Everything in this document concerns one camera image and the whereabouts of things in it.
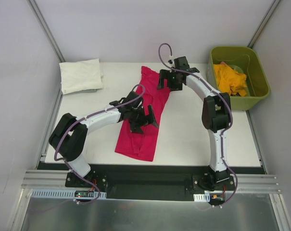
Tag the right white cable duct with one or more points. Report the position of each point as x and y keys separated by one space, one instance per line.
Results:
x=202 y=197

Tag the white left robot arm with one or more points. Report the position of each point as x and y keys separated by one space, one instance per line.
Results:
x=69 y=136

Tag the aluminium extrusion rail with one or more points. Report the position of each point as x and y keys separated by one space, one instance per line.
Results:
x=44 y=179

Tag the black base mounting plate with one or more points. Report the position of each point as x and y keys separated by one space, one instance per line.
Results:
x=158 y=183

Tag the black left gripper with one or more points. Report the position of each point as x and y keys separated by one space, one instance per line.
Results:
x=140 y=119

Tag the magenta t shirt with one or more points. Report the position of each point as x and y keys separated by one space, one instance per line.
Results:
x=138 y=136

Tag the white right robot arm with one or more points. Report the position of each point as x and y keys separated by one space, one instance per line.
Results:
x=216 y=115

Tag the folded white t shirt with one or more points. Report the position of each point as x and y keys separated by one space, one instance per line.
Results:
x=80 y=76

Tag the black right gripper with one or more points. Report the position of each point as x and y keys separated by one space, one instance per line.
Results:
x=167 y=78

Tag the olive green plastic bin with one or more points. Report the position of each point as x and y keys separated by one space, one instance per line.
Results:
x=246 y=61

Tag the left white cable duct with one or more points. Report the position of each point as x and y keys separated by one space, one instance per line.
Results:
x=67 y=194

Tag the yellow t shirt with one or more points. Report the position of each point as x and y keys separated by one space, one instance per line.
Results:
x=230 y=81

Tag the white cable duct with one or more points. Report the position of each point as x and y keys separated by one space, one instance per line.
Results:
x=67 y=194
x=202 y=197

